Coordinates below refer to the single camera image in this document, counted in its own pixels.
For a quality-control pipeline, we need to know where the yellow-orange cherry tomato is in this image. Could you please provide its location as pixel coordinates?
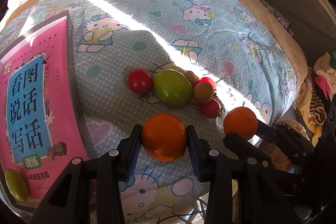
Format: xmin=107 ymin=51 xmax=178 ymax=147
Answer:
xmin=194 ymin=82 xmax=214 ymax=103

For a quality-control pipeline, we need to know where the striped clothes pile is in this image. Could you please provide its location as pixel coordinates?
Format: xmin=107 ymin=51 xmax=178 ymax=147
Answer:
xmin=294 ymin=52 xmax=335 ymax=145

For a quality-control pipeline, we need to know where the small red cherry tomato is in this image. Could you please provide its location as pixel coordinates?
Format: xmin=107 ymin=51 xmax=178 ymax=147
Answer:
xmin=198 ymin=99 xmax=222 ymax=119
xmin=197 ymin=77 xmax=216 ymax=90

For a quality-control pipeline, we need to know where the pink book in tray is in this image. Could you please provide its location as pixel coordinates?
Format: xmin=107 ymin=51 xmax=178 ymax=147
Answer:
xmin=0 ymin=15 xmax=90 ymax=201

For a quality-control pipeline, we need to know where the large green tomato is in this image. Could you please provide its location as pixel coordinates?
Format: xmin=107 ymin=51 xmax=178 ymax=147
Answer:
xmin=153 ymin=69 xmax=193 ymax=108

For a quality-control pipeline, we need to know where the orange tangerine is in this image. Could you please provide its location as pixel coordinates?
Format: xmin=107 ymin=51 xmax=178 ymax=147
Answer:
xmin=223 ymin=106 xmax=259 ymax=140
xmin=141 ymin=113 xmax=187 ymax=162

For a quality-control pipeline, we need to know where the large red tomato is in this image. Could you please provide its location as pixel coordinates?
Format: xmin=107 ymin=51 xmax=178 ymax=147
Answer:
xmin=127 ymin=68 xmax=153 ymax=94

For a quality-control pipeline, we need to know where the small orange tomato behind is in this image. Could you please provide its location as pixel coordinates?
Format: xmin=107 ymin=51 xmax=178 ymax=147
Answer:
xmin=183 ymin=71 xmax=199 ymax=87

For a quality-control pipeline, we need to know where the hello kitty bed sheet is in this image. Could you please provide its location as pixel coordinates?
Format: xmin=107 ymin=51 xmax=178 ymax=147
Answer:
xmin=1 ymin=0 xmax=297 ymax=208

